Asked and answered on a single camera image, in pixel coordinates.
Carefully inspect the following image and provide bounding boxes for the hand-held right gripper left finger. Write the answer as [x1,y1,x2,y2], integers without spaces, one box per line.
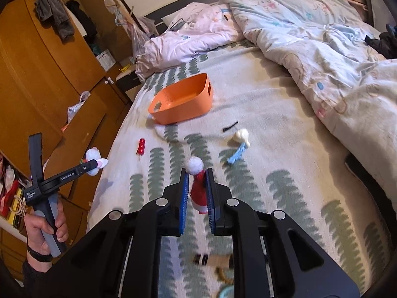
[29,168,190,298]

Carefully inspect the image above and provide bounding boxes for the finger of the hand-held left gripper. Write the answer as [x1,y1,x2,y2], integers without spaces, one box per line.
[77,159,99,175]

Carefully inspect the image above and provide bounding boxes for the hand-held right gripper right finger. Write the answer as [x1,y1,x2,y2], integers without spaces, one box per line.
[206,168,360,298]

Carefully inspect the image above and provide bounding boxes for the white mouse plush charm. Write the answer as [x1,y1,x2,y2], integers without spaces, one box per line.
[80,147,109,177]

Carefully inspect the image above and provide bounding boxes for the red santa plush charm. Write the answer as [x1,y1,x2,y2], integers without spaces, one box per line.
[184,156,209,215]

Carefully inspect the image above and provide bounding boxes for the orange plastic basket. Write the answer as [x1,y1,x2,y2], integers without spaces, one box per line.
[148,73,214,125]

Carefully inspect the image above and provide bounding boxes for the person's left hand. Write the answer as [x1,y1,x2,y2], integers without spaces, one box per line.
[24,202,69,253]

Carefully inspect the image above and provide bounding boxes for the row of shelf clutter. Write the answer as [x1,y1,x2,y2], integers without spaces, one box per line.
[0,157,32,227]

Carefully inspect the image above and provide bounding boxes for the beige and black charm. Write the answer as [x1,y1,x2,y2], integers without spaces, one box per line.
[193,254,234,268]

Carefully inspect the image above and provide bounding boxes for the white plastic bag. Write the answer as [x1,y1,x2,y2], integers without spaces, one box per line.
[66,91,91,121]

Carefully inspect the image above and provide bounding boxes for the leaf pattern bedspread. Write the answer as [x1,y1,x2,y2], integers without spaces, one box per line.
[85,36,397,298]

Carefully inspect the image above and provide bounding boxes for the black wristband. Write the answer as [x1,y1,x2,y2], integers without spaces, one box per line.
[26,250,53,263]

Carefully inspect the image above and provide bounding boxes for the white garlic shaped charm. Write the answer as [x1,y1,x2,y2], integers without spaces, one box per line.
[232,129,251,148]

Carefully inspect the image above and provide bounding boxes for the wooden wardrobe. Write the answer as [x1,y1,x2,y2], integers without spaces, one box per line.
[0,0,137,274]

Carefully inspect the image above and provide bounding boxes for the white paper box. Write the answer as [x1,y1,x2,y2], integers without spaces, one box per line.
[95,49,115,72]

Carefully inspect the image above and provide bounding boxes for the clear plastic bag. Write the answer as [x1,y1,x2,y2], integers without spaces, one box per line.
[129,19,156,59]

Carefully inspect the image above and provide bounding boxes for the white crumpled quilt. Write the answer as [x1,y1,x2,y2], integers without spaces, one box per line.
[135,6,245,83]

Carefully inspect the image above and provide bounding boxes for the black hanging garment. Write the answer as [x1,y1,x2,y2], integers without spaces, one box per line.
[65,0,97,41]

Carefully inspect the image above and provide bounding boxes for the grey hanging cloth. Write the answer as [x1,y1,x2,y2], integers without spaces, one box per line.
[34,0,75,41]

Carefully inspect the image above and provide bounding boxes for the dark belt with gold buckle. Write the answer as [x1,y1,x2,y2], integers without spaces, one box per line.
[108,0,140,25]

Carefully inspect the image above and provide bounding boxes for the dark bed headboard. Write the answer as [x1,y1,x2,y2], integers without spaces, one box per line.
[144,0,320,35]

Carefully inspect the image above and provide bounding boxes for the cartoon print duvet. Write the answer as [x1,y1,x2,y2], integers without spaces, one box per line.
[220,0,397,174]

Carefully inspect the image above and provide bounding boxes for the dark blue clothing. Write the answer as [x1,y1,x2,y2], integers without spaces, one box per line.
[364,23,397,59]

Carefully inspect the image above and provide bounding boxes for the light blue keychain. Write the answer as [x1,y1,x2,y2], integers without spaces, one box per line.
[227,144,251,164]

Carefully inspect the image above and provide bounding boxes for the wooden bead bracelet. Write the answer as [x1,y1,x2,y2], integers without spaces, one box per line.
[217,267,233,284]

